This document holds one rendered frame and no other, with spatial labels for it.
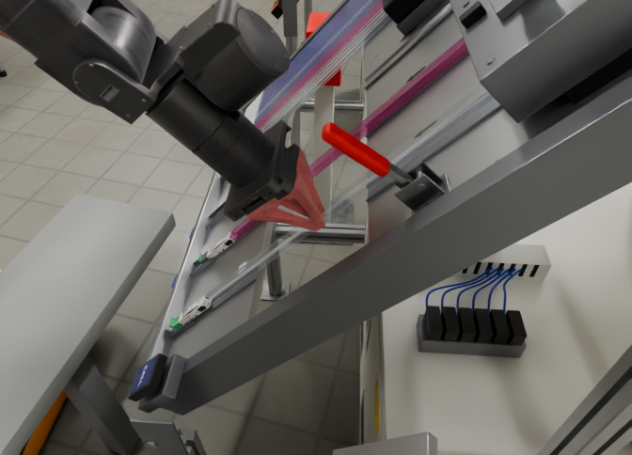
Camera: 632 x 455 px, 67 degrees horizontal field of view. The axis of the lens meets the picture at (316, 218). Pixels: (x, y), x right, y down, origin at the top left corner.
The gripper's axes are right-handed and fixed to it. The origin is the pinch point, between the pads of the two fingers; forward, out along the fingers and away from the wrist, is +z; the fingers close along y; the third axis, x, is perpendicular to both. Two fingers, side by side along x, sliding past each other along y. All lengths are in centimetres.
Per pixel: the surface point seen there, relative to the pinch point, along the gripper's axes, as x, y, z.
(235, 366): 15.0, -10.3, 4.4
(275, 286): 72, 61, 57
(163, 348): 30.4, -3.1, 3.4
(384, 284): -6.5, -10.6, 2.3
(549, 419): -3.7, -5.4, 47.4
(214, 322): 19.1, -3.7, 3.1
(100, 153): 142, 137, 1
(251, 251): 13.8, 4.8, 2.6
